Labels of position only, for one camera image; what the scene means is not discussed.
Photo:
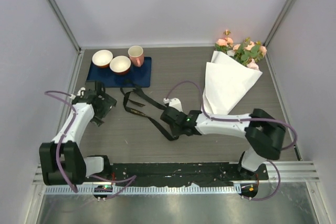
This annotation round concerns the pink fake flower stem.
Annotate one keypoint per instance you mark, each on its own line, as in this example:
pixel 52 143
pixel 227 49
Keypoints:
pixel 225 44

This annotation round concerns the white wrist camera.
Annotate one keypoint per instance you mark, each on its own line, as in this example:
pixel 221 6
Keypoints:
pixel 78 93
pixel 174 103

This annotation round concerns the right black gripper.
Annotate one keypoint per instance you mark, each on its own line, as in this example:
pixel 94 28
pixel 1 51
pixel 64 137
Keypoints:
pixel 178 132

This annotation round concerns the white bowl orange outside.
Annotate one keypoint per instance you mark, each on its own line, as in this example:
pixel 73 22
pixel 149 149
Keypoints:
pixel 102 58

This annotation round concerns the blue tray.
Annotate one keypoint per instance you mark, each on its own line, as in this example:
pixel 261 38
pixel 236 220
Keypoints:
pixel 137 75

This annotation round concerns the aluminium frame rail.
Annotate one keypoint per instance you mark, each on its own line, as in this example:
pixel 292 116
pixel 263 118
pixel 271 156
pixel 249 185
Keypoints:
pixel 290 171

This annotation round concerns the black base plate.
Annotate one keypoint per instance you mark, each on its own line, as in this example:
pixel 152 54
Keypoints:
pixel 209 174

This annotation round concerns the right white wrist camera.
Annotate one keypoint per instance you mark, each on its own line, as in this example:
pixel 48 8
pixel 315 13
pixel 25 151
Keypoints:
pixel 174 103

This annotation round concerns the pink mug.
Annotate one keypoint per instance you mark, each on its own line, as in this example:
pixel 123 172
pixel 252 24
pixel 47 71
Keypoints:
pixel 136 55

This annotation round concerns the black ribbon gold letters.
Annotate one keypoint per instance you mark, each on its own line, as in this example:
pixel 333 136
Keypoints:
pixel 137 108

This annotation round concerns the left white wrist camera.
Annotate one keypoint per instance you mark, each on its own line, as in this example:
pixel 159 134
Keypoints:
pixel 78 93

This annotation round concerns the white wrapping paper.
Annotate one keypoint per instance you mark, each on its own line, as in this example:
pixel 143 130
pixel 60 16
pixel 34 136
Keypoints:
pixel 226 83

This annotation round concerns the white slotted cable duct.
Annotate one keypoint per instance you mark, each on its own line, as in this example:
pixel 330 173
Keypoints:
pixel 100 189

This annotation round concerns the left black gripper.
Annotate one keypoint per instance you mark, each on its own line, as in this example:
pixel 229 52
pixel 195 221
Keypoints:
pixel 108 103

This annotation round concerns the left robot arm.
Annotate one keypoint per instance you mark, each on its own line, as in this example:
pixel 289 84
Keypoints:
pixel 61 160

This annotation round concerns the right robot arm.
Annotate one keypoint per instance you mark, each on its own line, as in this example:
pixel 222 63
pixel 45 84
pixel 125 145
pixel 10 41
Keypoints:
pixel 264 134

